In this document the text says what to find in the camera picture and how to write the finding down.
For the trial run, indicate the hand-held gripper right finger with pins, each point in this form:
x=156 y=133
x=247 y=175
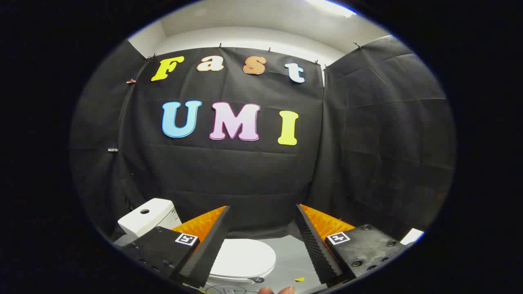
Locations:
x=314 y=245

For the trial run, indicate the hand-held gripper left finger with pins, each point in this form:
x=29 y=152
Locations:
x=212 y=241

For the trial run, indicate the dark round lid tab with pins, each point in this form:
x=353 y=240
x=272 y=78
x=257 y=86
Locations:
x=257 y=279

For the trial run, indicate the black backdrop cloth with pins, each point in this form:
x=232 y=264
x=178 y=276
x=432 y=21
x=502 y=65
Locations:
x=245 y=175

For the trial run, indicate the white flat object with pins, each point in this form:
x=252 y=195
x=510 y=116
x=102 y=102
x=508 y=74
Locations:
x=412 y=236

